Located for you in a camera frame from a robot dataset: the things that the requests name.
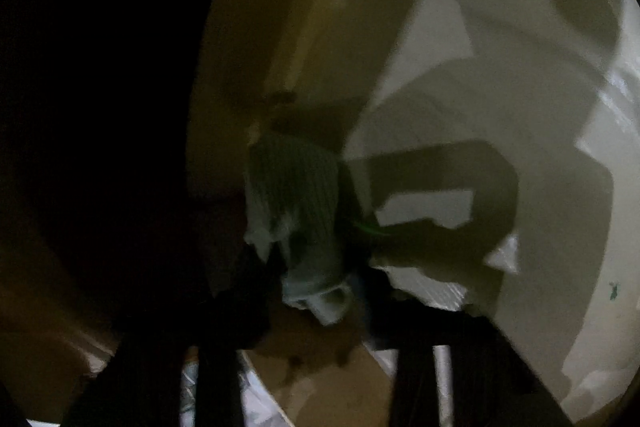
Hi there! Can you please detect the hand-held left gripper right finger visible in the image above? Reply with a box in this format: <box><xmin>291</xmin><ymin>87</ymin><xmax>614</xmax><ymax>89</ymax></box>
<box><xmin>347</xmin><ymin>257</ymin><xmax>566</xmax><ymax>427</ymax></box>

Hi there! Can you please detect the grey striped underwear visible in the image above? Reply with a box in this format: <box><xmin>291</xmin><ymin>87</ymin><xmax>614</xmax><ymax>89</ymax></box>
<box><xmin>244</xmin><ymin>132</ymin><xmax>353</xmax><ymax>327</ymax></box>

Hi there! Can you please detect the wooden drawer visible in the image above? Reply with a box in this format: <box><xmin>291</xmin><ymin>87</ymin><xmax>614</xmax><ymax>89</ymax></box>
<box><xmin>240</xmin><ymin>307</ymin><xmax>401</xmax><ymax>427</ymax></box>

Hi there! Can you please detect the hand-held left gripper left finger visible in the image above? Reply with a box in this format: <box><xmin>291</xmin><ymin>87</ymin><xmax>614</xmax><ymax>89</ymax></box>
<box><xmin>60</xmin><ymin>241</ymin><xmax>287</xmax><ymax>427</ymax></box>

